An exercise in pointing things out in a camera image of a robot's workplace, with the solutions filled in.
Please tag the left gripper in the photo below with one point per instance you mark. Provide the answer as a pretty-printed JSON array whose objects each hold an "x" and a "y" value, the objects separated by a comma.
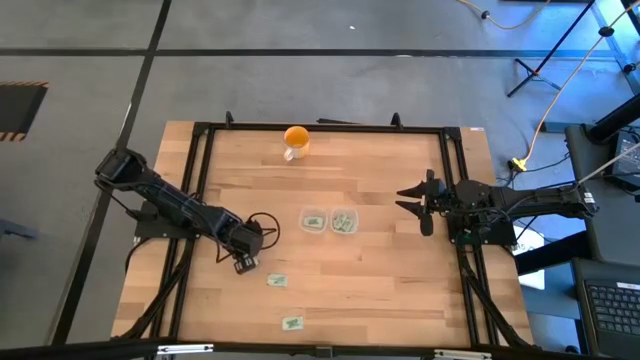
[{"x": 247, "y": 239}]

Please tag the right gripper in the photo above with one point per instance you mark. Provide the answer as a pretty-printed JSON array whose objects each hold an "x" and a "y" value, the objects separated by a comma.
[{"x": 439, "y": 197}]

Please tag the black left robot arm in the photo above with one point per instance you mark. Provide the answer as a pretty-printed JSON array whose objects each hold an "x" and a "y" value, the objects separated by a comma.
[{"x": 165, "y": 197}]

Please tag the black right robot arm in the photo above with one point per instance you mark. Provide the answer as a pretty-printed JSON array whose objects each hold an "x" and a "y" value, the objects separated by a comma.
[{"x": 540, "y": 200}]

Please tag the clear plastic container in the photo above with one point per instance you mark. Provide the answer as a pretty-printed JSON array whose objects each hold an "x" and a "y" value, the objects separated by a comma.
[
  {"x": 333, "y": 211},
  {"x": 302, "y": 212}
]

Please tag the white paper sheet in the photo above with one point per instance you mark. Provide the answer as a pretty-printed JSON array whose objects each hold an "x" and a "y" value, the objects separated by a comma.
[{"x": 530, "y": 250}]

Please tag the black side desk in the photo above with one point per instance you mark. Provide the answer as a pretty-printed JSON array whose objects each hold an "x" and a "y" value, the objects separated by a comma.
[{"x": 600, "y": 230}]

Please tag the black tripod stand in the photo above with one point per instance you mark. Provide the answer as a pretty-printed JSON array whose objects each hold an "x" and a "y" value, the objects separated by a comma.
[{"x": 550, "y": 55}]

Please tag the grey electronic device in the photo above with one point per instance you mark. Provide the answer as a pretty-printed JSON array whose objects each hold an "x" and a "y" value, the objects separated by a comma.
[{"x": 629, "y": 155}]

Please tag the black keyboard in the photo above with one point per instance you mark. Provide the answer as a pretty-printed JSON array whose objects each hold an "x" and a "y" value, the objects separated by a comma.
[{"x": 612, "y": 310}]

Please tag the black floor mat orange stripes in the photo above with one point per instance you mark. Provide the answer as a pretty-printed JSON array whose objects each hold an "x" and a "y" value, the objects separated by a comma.
[{"x": 17, "y": 110}]

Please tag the silver metal bracket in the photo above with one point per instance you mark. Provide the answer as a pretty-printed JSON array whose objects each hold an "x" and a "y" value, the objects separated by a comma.
[
  {"x": 185, "y": 348},
  {"x": 462, "y": 354}
]

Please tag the black aluminium table frame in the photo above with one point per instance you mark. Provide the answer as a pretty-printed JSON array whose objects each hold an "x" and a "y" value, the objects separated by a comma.
[{"x": 325, "y": 127}]

